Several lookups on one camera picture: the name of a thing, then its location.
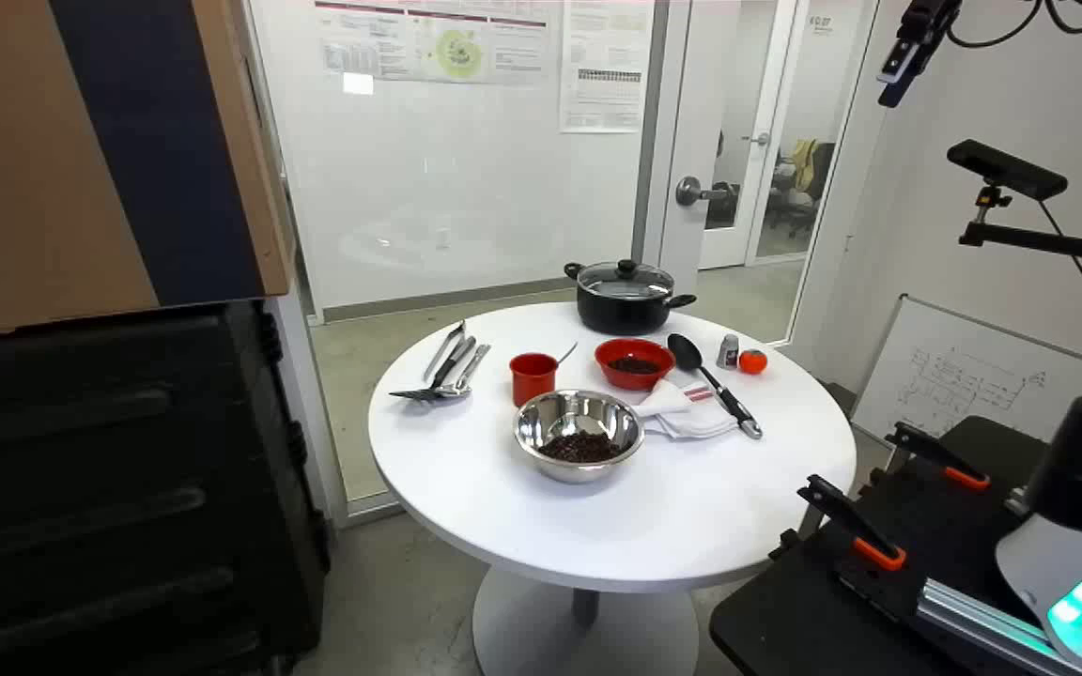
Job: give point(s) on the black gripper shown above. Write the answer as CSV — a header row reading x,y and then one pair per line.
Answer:
x,y
930,23

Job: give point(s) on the small metal spoon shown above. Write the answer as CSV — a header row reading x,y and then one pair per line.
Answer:
x,y
568,355

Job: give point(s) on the red cup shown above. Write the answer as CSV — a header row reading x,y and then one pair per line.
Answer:
x,y
529,377

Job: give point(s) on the whiteboard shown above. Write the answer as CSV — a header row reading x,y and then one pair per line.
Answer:
x,y
966,368

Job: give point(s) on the grey shaker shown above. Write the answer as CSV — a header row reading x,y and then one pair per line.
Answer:
x,y
731,352

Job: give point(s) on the black ladle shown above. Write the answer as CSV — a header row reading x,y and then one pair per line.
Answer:
x,y
690,352

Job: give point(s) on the black pot with lid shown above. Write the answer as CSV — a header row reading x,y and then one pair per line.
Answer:
x,y
621,303

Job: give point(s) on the red bowl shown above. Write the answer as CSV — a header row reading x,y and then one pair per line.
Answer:
x,y
631,367

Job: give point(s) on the white cloth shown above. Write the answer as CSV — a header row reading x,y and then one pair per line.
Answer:
x,y
681,417

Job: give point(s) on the steel mixing bowl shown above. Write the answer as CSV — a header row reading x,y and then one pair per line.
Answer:
x,y
578,438

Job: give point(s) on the metal spatula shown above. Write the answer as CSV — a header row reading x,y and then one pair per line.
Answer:
x,y
472,367

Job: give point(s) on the black mounting platform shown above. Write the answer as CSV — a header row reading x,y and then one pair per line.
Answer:
x,y
815,615

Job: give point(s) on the narrow brown wooden board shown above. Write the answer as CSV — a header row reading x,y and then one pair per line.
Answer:
x,y
245,138

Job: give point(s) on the dark blue panel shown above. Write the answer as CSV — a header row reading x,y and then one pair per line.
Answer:
x,y
157,153

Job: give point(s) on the black drawer cabinet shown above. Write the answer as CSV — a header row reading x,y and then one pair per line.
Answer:
x,y
114,501

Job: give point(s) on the black camera on stand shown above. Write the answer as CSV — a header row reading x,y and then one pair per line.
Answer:
x,y
1008,172

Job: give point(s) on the tall wall poster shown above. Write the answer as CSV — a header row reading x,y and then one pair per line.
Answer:
x,y
606,60

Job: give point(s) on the wide wall poster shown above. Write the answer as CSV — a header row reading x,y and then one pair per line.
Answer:
x,y
440,42

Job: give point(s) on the aluminium rail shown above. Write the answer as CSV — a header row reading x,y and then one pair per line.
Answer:
x,y
979,622

